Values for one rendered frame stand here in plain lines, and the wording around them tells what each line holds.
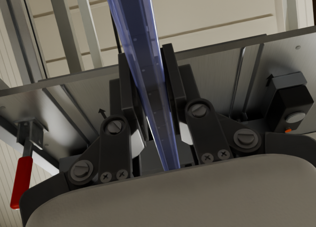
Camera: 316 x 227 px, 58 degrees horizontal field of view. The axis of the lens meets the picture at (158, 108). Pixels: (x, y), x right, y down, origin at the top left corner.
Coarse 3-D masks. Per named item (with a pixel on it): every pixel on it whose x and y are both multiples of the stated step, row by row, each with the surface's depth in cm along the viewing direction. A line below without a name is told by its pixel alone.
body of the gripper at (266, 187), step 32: (224, 160) 10; (256, 160) 9; (288, 160) 9; (96, 192) 9; (128, 192) 9; (160, 192) 9; (192, 192) 9; (224, 192) 9; (256, 192) 8; (288, 192) 8; (32, 224) 9; (64, 224) 9; (96, 224) 9; (128, 224) 8; (160, 224) 8; (192, 224) 8; (224, 224) 8; (256, 224) 8; (288, 224) 8
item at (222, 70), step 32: (288, 32) 31; (192, 64) 32; (224, 64) 32; (256, 64) 33; (288, 64) 34; (0, 96) 31; (32, 96) 32; (64, 96) 33; (96, 96) 34; (224, 96) 38; (256, 96) 40; (64, 128) 39; (96, 128) 40
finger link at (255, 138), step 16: (160, 48) 14; (176, 64) 13; (176, 80) 13; (192, 80) 14; (176, 96) 12; (192, 96) 13; (176, 112) 13; (176, 128) 14; (224, 128) 12; (240, 128) 12; (192, 144) 13; (240, 144) 11; (256, 144) 11
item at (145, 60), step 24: (120, 0) 9; (144, 0) 9; (120, 24) 10; (144, 24) 10; (144, 48) 11; (144, 72) 12; (144, 96) 14; (168, 120) 16; (168, 144) 19; (168, 168) 23
